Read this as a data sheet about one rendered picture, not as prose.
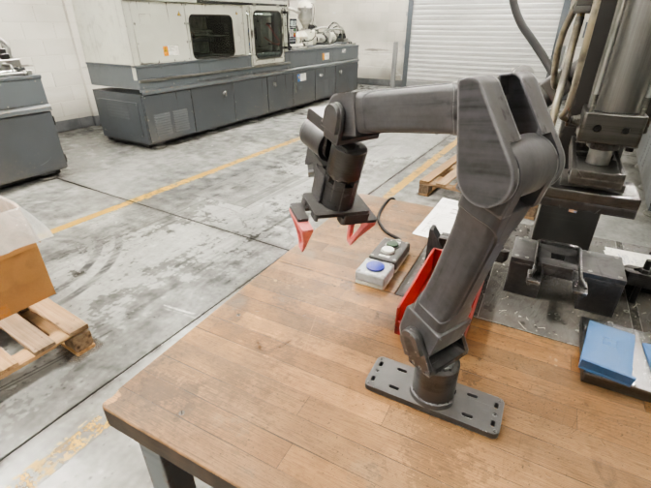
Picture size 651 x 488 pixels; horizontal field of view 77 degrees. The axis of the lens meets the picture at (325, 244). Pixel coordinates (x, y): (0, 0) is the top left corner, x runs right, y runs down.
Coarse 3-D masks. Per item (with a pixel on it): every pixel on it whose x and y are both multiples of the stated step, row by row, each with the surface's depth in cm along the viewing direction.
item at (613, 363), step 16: (592, 336) 71; (608, 336) 71; (624, 336) 71; (592, 352) 68; (608, 352) 68; (624, 352) 68; (592, 368) 64; (608, 368) 62; (624, 368) 65; (624, 384) 62
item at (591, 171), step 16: (576, 144) 90; (592, 144) 72; (608, 144) 70; (576, 160) 76; (592, 160) 73; (608, 160) 72; (560, 176) 79; (576, 176) 71; (592, 176) 70; (608, 176) 69; (624, 176) 68; (560, 192) 75; (576, 192) 73; (592, 192) 73; (608, 192) 73; (624, 192) 73; (576, 208) 74; (592, 208) 73; (608, 208) 72; (624, 208) 71
